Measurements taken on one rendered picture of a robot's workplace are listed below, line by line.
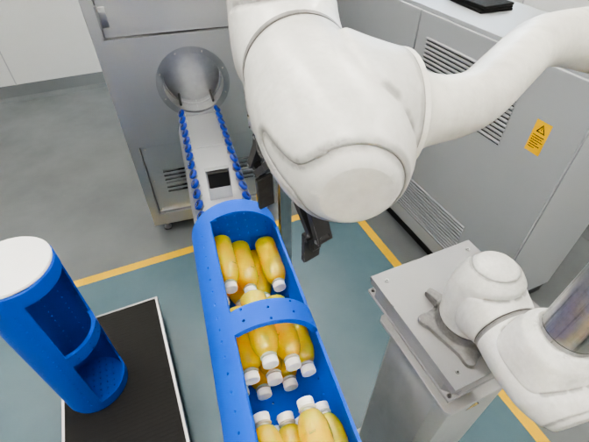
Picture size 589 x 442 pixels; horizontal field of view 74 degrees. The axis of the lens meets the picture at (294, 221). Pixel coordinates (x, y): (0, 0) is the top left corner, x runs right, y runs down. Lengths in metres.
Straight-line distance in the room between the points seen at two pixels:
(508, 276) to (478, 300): 0.08
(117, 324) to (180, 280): 0.50
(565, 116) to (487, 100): 1.55
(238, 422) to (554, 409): 0.61
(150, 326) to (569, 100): 2.22
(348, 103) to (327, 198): 0.06
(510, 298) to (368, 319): 1.53
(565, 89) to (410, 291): 1.06
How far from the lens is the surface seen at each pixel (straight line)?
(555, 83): 1.93
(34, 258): 1.59
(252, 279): 1.22
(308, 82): 0.27
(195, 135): 2.22
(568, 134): 1.93
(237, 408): 0.91
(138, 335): 2.34
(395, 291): 1.23
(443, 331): 1.15
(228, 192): 1.74
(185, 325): 2.48
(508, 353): 0.96
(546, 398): 0.95
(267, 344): 0.97
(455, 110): 0.35
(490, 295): 0.99
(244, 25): 0.38
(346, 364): 2.29
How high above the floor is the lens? 2.03
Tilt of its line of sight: 43 degrees down
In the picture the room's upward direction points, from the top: straight up
